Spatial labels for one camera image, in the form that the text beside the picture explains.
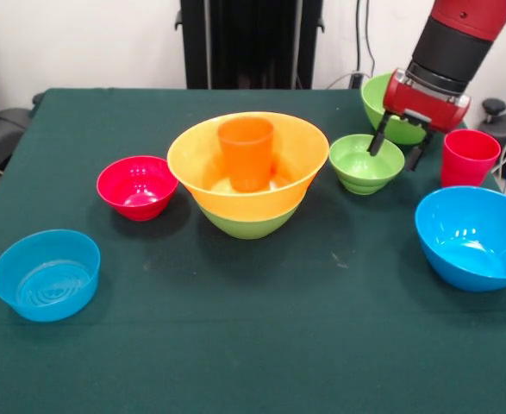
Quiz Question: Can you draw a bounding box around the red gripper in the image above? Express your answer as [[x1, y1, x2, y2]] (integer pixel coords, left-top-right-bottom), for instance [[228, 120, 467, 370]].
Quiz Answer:
[[366, 67, 472, 173]]

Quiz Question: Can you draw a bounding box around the black round knob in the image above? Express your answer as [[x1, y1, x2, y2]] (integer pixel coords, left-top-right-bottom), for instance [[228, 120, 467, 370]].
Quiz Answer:
[[481, 97, 506, 125]]

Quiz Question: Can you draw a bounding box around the large orange plastic bowl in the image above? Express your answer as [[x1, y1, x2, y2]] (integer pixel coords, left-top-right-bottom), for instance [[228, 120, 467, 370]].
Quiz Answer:
[[166, 110, 330, 223]]

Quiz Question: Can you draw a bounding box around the small blue plastic bowl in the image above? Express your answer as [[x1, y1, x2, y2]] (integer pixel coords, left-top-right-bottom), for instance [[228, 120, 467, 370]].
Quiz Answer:
[[0, 229, 102, 323]]

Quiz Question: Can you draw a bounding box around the dark green table cloth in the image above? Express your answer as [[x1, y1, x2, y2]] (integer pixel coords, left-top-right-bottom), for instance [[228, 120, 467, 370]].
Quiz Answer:
[[0, 87, 506, 414]]

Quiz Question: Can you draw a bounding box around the small green plastic bowl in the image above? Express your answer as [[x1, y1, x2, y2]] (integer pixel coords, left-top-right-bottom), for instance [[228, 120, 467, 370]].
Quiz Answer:
[[328, 133, 406, 196]]

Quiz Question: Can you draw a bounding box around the small pink plastic bowl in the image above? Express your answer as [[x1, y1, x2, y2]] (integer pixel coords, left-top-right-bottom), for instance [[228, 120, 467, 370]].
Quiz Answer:
[[96, 155, 179, 223]]

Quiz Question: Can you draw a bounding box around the grey cable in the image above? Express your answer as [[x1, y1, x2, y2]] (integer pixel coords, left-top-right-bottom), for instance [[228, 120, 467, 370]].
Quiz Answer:
[[325, 72, 357, 90]]

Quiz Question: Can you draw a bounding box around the black cable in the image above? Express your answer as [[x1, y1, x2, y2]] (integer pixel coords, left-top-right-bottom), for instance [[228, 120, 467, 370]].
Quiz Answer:
[[354, 0, 364, 74], [364, 0, 377, 75]]

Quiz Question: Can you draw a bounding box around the red plastic cup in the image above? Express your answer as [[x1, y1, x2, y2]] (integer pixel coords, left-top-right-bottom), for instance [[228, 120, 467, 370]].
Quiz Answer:
[[440, 129, 503, 189]]

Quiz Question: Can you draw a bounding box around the black chair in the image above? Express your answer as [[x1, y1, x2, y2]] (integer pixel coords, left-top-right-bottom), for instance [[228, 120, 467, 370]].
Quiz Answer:
[[0, 55, 34, 173]]

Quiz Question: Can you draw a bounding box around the large green plastic bowl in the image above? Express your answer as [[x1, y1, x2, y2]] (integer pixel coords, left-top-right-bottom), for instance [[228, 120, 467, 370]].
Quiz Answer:
[[198, 201, 301, 241], [360, 72, 429, 146]]

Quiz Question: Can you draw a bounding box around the large blue plastic bowl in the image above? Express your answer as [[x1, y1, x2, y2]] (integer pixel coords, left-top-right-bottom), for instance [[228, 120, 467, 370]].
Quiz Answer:
[[415, 185, 506, 293]]

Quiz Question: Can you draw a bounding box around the orange plastic cup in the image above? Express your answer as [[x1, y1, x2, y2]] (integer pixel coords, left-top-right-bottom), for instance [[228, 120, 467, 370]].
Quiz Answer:
[[216, 116, 275, 193]]

